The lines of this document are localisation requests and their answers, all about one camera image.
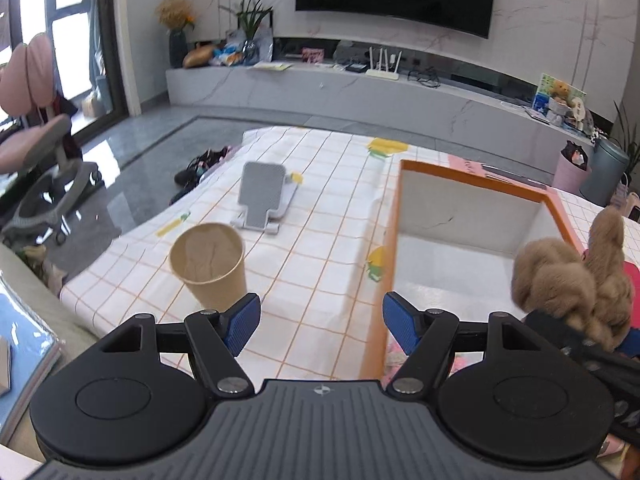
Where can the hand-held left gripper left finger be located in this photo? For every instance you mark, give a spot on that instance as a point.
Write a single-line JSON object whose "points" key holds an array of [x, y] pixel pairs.
{"points": [[242, 324]]}

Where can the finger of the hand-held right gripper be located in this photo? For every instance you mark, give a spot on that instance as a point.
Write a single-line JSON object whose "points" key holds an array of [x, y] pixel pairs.
{"points": [[550, 327]]}

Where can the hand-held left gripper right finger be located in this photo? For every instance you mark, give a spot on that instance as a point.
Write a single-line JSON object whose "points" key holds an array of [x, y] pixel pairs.
{"points": [[402, 324]]}

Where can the brown fuzzy plush toy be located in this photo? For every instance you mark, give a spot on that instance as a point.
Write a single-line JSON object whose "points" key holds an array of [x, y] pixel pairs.
{"points": [[560, 275]]}

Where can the orange-rimmed white storage box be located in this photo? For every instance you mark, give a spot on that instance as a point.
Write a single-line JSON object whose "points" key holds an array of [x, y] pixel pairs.
{"points": [[450, 240]]}

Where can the brown paper cup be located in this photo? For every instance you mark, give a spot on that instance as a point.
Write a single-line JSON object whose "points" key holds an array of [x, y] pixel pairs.
{"points": [[215, 270]]}

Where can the checkered lemon-print tablecloth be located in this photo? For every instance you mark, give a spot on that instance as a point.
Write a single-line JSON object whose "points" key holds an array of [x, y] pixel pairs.
{"points": [[320, 240]]}

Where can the grey and white phone stand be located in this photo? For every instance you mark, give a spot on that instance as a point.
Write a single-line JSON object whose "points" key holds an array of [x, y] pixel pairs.
{"points": [[262, 190]]}

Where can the pink bin with black bag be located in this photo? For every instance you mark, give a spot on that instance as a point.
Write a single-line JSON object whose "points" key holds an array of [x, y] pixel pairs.
{"points": [[572, 170]]}

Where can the black shoes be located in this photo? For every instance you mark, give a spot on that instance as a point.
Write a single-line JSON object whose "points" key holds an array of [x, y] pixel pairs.
{"points": [[200, 170]]}

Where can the grey round trash can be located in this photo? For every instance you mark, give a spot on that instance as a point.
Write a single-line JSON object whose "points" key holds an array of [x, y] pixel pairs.
{"points": [[605, 170]]}

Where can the tall leafy floor plant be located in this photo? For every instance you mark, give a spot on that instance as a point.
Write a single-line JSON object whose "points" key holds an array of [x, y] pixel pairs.
{"points": [[627, 130]]}

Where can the blue folder stack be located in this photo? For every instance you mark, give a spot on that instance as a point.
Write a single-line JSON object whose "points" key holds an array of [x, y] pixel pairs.
{"points": [[22, 340]]}

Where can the small brown teddy bear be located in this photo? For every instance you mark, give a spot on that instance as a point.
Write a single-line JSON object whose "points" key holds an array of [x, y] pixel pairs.
{"points": [[561, 91]]}

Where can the white marble television console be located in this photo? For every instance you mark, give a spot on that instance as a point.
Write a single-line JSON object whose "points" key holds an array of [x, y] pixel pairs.
{"points": [[350, 92]]}

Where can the green and white display card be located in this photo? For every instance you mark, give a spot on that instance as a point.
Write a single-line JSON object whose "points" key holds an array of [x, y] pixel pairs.
{"points": [[547, 82]]}

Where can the white router with antennas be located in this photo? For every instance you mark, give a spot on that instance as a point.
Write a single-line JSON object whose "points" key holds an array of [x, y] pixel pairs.
{"points": [[384, 71]]}

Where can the yellow paper sheet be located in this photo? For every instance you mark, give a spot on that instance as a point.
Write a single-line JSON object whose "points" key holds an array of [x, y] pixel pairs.
{"points": [[272, 65]]}

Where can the black set-top box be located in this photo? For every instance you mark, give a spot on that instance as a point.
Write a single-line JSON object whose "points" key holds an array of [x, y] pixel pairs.
{"points": [[356, 67]]}

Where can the shiny brown bag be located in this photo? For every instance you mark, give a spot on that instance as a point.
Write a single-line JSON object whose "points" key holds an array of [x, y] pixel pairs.
{"points": [[199, 56]]}

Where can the pile of plastic snack bags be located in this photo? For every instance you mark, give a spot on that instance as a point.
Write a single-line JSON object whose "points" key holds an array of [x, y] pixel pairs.
{"points": [[235, 52]]}

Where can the pink swivel chair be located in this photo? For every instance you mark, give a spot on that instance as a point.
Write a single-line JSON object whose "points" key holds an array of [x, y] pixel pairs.
{"points": [[37, 140]]}

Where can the small pink card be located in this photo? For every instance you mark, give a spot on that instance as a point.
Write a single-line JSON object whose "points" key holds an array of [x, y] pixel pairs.
{"points": [[312, 55]]}

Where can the dark vase with yellow flowers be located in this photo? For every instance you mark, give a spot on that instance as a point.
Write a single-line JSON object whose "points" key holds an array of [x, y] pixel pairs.
{"points": [[178, 47]]}

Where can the green potted plant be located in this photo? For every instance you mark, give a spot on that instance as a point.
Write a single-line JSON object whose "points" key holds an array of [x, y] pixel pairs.
{"points": [[252, 15]]}

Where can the glass sliding door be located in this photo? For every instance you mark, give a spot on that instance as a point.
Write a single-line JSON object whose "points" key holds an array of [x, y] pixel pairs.
{"points": [[75, 35]]}

